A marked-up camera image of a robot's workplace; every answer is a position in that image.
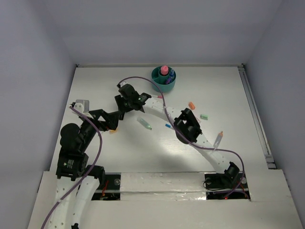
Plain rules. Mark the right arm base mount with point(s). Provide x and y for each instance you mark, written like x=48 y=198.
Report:
x=217 y=188

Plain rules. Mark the orange tip clear highlighter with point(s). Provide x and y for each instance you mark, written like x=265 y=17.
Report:
x=218 y=140

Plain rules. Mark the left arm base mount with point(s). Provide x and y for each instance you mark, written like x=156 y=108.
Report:
x=110 y=190

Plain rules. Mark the pink cap white pen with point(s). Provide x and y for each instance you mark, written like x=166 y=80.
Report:
x=157 y=96

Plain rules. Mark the teal round organizer container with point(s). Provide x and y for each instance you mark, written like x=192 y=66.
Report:
x=159 y=80

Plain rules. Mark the pink topped centre tube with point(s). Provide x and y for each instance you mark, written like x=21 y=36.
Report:
x=164 y=70

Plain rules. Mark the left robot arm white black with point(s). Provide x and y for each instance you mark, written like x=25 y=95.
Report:
x=77 y=181

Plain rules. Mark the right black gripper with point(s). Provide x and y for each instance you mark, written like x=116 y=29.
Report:
x=120 y=99

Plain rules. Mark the green tip clear highlighter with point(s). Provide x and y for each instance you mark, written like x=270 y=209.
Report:
x=144 y=123

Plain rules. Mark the green highlighter cap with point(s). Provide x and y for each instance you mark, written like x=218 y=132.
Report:
x=203 y=116

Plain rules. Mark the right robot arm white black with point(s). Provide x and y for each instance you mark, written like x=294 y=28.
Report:
x=188 y=131

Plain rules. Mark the foil covered front board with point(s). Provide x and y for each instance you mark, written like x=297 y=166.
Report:
x=168 y=186

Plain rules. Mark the yellow orange highlighter cap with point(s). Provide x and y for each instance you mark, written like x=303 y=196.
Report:
x=113 y=131

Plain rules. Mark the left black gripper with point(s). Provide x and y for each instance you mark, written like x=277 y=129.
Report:
x=111 y=119

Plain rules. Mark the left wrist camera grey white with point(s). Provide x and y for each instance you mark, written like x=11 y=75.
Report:
x=82 y=106

